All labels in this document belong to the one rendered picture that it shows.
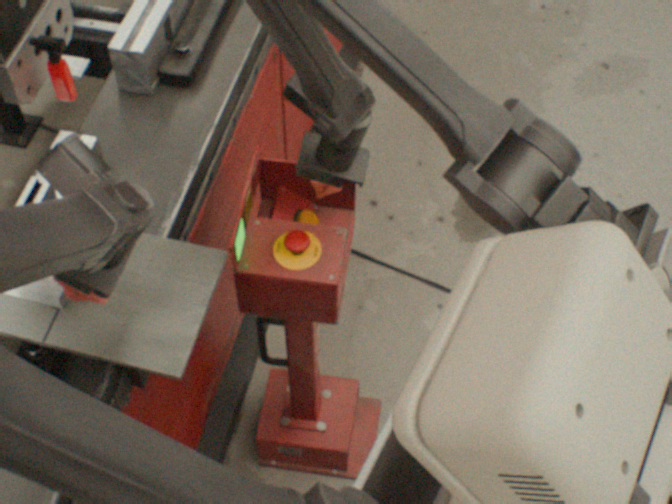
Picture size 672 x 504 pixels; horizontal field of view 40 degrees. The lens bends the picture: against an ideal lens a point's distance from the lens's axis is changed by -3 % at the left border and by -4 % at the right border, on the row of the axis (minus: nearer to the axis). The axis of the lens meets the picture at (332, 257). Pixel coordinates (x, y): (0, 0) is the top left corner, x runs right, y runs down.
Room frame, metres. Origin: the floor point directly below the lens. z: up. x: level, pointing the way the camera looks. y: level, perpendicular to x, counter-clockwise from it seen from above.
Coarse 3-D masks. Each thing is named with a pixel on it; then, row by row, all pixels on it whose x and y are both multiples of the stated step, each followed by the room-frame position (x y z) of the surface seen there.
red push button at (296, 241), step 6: (288, 234) 0.82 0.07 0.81; (294, 234) 0.82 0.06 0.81; (300, 234) 0.82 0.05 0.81; (306, 234) 0.82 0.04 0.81; (288, 240) 0.81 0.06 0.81; (294, 240) 0.81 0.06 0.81; (300, 240) 0.81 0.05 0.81; (306, 240) 0.81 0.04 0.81; (288, 246) 0.80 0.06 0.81; (294, 246) 0.80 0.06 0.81; (300, 246) 0.80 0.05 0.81; (306, 246) 0.80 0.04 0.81; (294, 252) 0.80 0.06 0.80; (300, 252) 0.80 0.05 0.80
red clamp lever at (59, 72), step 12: (48, 36) 0.78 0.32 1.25; (48, 48) 0.77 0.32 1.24; (60, 48) 0.77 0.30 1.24; (48, 60) 0.77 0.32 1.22; (60, 60) 0.77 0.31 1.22; (60, 72) 0.77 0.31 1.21; (60, 84) 0.77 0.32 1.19; (72, 84) 0.77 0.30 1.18; (60, 96) 0.77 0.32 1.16; (72, 96) 0.77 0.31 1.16
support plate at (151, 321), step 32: (160, 256) 0.65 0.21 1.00; (192, 256) 0.65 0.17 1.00; (224, 256) 0.65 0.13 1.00; (128, 288) 0.61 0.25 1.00; (160, 288) 0.61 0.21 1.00; (192, 288) 0.61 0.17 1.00; (0, 320) 0.56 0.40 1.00; (32, 320) 0.56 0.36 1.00; (64, 320) 0.56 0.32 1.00; (96, 320) 0.56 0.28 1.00; (128, 320) 0.56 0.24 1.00; (160, 320) 0.56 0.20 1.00; (192, 320) 0.56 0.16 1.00; (96, 352) 0.52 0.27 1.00; (128, 352) 0.52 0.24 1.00; (160, 352) 0.52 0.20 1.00
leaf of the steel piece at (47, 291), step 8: (40, 280) 0.61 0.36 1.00; (48, 280) 0.61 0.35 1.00; (24, 288) 0.60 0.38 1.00; (32, 288) 0.60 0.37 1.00; (40, 288) 0.60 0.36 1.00; (48, 288) 0.60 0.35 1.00; (56, 288) 0.60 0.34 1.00; (16, 296) 0.59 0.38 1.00; (24, 296) 0.59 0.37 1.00; (32, 296) 0.59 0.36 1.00; (40, 296) 0.59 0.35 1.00; (48, 296) 0.59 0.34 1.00; (56, 296) 0.59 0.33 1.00; (64, 296) 0.58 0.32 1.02; (48, 304) 0.58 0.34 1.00; (56, 304) 0.58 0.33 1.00; (64, 304) 0.58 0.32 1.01
